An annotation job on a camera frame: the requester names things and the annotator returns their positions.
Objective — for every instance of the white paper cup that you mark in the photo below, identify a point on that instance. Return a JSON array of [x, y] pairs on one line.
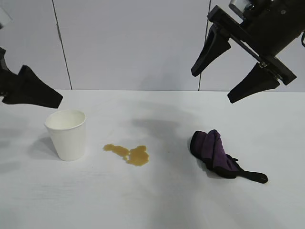
[[69, 140]]

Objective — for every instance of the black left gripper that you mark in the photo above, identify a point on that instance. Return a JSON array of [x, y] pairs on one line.
[[4, 81]]

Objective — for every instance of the purple cloth with black trim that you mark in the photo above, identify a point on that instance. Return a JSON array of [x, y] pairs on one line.
[[214, 150]]

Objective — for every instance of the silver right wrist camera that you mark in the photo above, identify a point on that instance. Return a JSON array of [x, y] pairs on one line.
[[238, 4]]

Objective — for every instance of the brown liquid spill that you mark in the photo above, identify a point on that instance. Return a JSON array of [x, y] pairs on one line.
[[138, 157]]

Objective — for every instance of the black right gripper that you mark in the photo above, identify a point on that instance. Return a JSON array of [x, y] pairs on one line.
[[276, 26]]

